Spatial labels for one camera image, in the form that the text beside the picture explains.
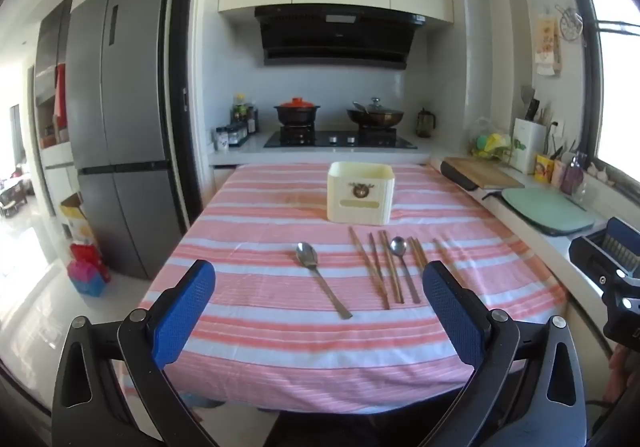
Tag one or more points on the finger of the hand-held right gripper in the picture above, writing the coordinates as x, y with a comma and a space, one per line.
595, 259
625, 232

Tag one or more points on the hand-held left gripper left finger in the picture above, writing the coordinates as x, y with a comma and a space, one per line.
185, 307

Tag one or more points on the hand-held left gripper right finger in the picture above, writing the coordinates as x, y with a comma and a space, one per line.
450, 307

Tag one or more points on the small metal spoon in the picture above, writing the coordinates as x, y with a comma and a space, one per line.
398, 247

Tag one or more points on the large metal spoon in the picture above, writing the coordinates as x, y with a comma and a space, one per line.
306, 254

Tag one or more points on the cream utensil holder box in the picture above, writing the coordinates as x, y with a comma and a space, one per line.
360, 197

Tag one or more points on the green cutting board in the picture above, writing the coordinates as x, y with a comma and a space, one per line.
547, 209

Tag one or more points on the purple soap bottle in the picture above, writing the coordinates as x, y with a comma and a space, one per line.
572, 177

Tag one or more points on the pink white striped tablecloth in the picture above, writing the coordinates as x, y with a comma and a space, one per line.
260, 277

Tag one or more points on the yellow packet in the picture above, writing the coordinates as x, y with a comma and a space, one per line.
543, 169

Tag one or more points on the red blue toy bag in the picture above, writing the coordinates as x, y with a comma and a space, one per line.
87, 272

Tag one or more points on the white knife block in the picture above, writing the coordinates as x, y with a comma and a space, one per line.
527, 147

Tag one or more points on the cardboard box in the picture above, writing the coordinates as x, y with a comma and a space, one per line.
77, 222

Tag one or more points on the wooden cutting board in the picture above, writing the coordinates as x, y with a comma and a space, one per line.
482, 172

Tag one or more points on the window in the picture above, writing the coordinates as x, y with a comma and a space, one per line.
615, 77

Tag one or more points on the bag of produce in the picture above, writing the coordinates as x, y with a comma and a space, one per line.
490, 142

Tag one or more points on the glass french press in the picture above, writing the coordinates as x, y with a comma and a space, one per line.
425, 124

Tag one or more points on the grey refrigerator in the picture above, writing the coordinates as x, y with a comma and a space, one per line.
125, 127

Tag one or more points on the black gas stove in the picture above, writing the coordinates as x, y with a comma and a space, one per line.
340, 139

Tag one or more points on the sauce bottles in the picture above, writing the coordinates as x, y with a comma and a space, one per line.
245, 114

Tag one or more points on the wok with glass lid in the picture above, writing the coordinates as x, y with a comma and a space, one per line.
375, 116

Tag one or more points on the black clay pot red lid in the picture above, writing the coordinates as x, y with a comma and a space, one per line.
297, 111

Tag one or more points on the open shelf cabinet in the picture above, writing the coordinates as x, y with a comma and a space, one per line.
52, 102

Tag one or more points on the black range hood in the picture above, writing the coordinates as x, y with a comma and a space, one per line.
340, 37

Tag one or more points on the wall outlet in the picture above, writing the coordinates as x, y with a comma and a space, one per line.
557, 128

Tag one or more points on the wall calendar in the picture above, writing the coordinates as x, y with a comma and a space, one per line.
547, 44

